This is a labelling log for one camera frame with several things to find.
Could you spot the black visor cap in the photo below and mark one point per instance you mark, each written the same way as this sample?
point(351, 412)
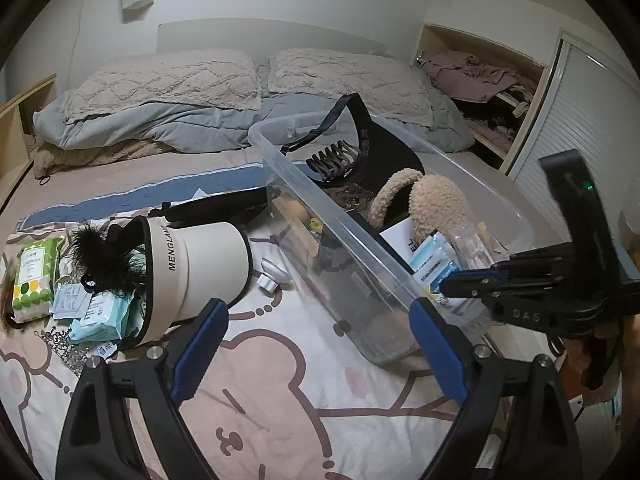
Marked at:
point(390, 155)

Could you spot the teal tissue pack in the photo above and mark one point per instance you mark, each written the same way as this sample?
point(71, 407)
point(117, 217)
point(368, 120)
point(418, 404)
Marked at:
point(102, 317)

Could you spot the beige fleece blanket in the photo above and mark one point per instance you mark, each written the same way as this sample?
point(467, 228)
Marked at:
point(100, 155)

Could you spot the white visor cap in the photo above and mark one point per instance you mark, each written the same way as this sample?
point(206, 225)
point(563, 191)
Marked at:
point(210, 270)

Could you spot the black pouch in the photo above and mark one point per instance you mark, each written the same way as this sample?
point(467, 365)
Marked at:
point(215, 207)

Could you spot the white card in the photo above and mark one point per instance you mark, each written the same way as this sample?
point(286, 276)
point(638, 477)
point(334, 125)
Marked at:
point(400, 240)

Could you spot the green wet wipes pack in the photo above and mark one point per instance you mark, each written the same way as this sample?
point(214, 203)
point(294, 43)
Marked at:
point(37, 280)

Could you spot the clear plastic storage box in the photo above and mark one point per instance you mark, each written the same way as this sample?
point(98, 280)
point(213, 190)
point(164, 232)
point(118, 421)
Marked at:
point(350, 240)

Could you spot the beige textured pillow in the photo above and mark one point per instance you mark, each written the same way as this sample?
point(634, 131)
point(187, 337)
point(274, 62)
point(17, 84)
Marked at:
point(165, 80)
point(350, 80)

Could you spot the open closet shelf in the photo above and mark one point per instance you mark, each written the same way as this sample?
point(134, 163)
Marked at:
point(530, 60)

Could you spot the clear plastic case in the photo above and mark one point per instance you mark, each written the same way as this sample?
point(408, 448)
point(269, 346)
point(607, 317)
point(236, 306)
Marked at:
point(477, 247)

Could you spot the grey blue duvet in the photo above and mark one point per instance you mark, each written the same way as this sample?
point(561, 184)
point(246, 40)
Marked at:
point(210, 130)

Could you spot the white louvred wardrobe door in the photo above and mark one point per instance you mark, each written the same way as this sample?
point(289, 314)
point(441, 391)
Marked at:
point(575, 110)

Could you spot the pink clothes pile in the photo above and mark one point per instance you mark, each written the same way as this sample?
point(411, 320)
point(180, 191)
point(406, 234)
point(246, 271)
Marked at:
point(470, 75)

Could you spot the fluffy beige earmuffs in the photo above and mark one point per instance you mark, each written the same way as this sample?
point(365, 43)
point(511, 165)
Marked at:
point(435, 205)

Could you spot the brown hair claw clip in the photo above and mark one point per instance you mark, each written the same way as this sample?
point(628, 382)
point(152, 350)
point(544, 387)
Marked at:
point(335, 160)

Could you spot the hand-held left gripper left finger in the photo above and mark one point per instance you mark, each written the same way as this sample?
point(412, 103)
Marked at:
point(200, 350)

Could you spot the beige fitted bed sheet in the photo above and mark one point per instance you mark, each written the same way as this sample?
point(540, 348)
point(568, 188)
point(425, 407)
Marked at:
point(150, 170)

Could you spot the wooden bedside shelf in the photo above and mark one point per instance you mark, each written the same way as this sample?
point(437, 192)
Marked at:
point(25, 125)

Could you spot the pale wooden block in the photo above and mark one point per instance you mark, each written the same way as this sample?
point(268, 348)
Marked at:
point(300, 232)

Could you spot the small white round knob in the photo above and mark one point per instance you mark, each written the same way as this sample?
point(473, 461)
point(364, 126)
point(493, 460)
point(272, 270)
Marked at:
point(275, 275)

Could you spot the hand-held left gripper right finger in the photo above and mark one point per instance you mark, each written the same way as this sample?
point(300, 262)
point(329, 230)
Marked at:
point(437, 350)

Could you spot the blue white mask pack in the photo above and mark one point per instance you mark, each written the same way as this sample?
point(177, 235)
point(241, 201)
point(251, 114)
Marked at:
point(432, 265)

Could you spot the small white mask packets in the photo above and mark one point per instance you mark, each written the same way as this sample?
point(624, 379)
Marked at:
point(72, 300)

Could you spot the bear printed bedsheet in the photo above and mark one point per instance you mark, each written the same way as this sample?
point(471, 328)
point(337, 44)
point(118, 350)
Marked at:
point(280, 385)

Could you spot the black feather hair clip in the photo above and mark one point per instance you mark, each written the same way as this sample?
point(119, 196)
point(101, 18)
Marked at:
point(100, 260)

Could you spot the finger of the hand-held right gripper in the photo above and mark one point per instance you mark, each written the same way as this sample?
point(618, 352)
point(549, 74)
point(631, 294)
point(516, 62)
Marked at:
point(540, 257)
point(475, 282)

